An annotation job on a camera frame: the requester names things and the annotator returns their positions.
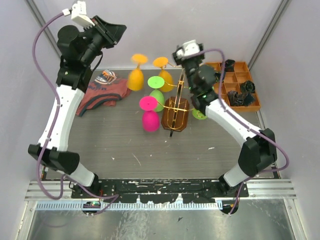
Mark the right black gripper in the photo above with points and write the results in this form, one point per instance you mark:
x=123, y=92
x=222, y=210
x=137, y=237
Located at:
x=181, y=62

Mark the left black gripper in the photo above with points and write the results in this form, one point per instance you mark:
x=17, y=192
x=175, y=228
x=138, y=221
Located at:
x=111, y=32

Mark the orange wine glass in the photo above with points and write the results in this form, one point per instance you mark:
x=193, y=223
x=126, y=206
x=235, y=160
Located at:
x=162, y=62
x=135, y=80

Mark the green wine glass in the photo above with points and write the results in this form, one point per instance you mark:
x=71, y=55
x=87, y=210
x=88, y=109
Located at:
x=156, y=82
x=198, y=114

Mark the pink wine glass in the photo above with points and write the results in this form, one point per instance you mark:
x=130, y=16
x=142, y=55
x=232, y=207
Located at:
x=150, y=119

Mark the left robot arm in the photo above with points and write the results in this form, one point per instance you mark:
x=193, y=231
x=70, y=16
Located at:
x=78, y=50

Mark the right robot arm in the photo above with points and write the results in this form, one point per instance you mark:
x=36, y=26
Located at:
x=258, y=150

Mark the rolled dark tie top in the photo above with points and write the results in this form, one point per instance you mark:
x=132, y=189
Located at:
x=229, y=65

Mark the rolled dark tie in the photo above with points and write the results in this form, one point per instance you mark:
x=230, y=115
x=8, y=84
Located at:
x=229, y=65
x=248, y=87

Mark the wooden compartment tray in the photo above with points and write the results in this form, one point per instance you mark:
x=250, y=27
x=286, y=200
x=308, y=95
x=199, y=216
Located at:
x=232, y=81

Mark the red folded t-shirt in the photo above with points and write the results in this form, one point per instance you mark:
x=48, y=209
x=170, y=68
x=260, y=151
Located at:
x=106, y=89

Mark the rolled maroon tie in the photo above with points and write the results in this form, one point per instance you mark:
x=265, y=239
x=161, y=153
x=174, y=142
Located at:
x=240, y=99

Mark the rolled dark tie right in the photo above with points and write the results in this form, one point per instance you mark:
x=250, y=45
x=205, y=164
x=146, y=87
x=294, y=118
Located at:
x=248, y=87

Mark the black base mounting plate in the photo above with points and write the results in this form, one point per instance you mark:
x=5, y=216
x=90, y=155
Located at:
x=160, y=191

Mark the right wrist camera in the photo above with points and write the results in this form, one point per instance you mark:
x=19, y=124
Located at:
x=188, y=48

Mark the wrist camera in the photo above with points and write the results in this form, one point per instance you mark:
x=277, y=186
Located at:
x=188, y=48
x=78, y=14

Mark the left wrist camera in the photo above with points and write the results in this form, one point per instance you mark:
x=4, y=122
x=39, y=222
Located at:
x=78, y=14

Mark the gold wire wine glass rack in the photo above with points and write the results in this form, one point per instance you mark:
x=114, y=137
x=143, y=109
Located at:
x=176, y=109

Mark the slotted cable duct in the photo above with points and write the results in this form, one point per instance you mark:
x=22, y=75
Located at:
x=92, y=206

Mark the aluminium rail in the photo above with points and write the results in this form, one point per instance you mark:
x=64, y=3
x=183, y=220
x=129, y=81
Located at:
x=257, y=188

